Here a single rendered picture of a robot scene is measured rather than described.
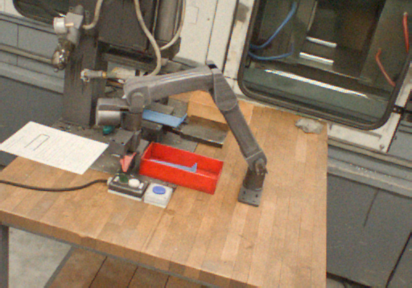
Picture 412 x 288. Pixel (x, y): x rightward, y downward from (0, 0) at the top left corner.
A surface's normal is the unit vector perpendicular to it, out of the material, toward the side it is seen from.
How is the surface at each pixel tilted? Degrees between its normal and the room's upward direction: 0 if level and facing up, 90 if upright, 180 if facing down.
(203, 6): 90
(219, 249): 0
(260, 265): 0
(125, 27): 90
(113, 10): 90
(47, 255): 0
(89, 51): 90
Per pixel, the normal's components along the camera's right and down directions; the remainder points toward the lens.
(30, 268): 0.18, -0.87
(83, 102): -0.21, 0.43
